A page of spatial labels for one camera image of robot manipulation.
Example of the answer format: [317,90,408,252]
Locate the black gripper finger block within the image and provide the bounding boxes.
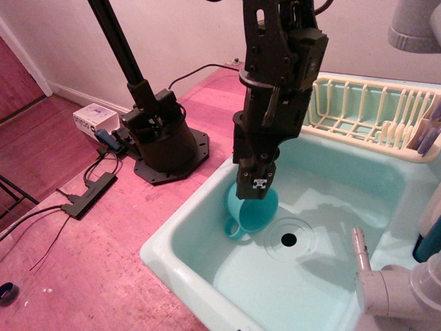
[236,159,276,199]

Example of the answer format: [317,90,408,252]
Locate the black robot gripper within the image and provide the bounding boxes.
[234,1,328,172]

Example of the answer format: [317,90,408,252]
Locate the teal plastic cup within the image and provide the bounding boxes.
[224,183,278,239]

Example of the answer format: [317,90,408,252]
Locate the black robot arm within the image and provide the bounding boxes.
[90,1,328,199]

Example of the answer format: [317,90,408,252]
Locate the mint green toy sink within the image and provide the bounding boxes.
[140,131,440,330]

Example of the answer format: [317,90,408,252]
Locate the cream plastic dish rack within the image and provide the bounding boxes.
[302,75,440,163]

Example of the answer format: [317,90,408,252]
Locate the black usb hub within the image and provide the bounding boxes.
[61,172,117,220]

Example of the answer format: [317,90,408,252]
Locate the purple utensils in rack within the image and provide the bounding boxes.
[417,103,440,157]

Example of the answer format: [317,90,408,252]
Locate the white cardboard box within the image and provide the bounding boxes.
[72,103,120,138]

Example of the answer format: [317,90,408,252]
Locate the dark teal bottle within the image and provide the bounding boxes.
[413,218,440,263]

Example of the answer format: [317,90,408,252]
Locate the white pvc faucet pipe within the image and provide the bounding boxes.
[351,228,440,330]

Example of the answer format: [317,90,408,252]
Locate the black metal stand leg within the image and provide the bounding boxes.
[1,175,39,218]

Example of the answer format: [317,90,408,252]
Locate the black tape roll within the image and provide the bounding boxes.
[1,282,19,307]

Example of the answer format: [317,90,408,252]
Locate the black power cable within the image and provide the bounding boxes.
[168,63,241,91]

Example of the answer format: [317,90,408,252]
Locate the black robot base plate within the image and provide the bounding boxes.
[112,116,209,185]

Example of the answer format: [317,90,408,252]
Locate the blue handled tool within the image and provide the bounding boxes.
[94,129,123,152]

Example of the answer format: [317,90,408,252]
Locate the grey cable on floor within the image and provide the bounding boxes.
[0,205,65,242]

